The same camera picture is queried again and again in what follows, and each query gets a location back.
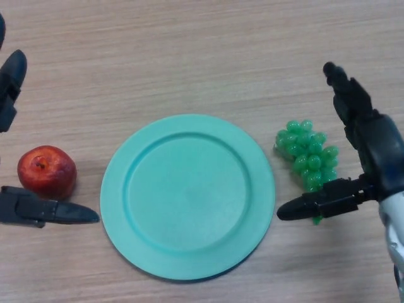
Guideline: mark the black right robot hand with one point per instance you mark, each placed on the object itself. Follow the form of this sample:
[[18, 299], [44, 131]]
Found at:
[[383, 151]]

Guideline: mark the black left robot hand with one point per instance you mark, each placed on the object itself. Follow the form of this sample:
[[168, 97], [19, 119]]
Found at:
[[31, 210]]

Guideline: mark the green grapes bunch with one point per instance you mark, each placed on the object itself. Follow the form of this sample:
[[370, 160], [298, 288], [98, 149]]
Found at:
[[307, 154]]

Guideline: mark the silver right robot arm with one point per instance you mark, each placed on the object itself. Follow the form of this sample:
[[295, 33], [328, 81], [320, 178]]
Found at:
[[394, 227]]

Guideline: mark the round green plate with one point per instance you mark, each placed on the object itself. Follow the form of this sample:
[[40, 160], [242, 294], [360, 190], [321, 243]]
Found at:
[[187, 197]]

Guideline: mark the red apple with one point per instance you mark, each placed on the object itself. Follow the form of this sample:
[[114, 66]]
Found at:
[[47, 172]]

